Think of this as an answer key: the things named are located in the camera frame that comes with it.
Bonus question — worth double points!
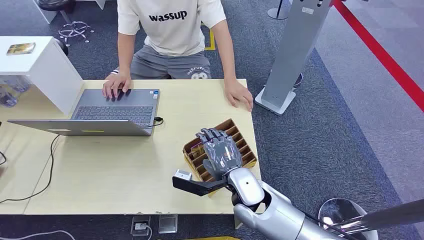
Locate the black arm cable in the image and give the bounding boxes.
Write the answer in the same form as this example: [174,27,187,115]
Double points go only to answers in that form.
[303,211,362,240]

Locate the person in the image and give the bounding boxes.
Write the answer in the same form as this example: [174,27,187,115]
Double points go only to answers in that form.
[101,0,254,113]

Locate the grey standing kiosk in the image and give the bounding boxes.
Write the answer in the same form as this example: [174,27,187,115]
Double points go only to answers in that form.
[254,0,333,116]

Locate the white side cabinet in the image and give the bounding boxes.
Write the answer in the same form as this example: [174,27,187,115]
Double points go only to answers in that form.
[0,35,84,116]

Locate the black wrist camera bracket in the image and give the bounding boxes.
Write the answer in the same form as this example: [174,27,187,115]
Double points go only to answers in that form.
[172,175,229,197]

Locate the brown slotted card holder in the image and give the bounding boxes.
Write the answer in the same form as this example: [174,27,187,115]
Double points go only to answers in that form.
[182,118,258,197]

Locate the floor socket box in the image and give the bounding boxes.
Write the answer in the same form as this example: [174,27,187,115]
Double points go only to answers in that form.
[130,215,152,238]

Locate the grey laptop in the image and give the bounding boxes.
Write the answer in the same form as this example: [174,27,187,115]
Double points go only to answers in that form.
[7,88,161,137]

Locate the clear plastic water bottle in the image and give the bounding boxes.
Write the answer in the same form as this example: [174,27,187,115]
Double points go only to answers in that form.
[5,75,32,94]
[0,86,18,109]

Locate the yellow floor tape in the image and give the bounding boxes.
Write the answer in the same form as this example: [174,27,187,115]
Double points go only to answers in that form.
[200,22,217,52]

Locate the long black desk cable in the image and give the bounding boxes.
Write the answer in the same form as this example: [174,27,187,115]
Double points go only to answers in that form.
[0,134,61,205]

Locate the black stool chrome base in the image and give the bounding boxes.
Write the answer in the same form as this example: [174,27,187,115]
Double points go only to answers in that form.
[37,0,95,48]

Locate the round grey stand base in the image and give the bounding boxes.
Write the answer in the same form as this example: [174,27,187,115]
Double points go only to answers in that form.
[267,0,291,21]

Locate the red barrier belt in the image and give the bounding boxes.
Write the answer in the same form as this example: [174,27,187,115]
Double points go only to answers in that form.
[330,0,424,113]

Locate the person's left hand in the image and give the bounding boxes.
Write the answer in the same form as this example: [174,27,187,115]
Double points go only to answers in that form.
[224,79,254,113]

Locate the gold card on cabinet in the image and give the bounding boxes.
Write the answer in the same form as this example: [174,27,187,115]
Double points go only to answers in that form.
[6,42,37,56]

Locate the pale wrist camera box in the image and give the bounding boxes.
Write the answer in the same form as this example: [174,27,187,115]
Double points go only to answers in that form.
[174,169,193,182]

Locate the black laptop plug cable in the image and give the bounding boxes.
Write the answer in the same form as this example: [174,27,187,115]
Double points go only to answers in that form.
[139,116,165,129]

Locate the white floor cable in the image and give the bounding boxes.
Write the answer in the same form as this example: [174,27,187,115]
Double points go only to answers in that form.
[0,229,77,240]

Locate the chrome stanchion post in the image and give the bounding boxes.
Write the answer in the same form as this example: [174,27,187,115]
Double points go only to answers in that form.
[317,197,424,240]

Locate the black round object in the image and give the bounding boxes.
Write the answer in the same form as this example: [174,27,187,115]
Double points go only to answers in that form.
[54,38,70,57]

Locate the grey floor socket cover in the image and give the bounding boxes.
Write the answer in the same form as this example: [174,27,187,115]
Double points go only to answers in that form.
[157,214,179,235]

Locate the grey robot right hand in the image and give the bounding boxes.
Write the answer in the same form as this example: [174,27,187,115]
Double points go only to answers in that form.
[195,127,243,181]

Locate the person's right hand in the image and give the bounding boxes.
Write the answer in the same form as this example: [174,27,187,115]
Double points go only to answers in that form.
[101,73,132,100]

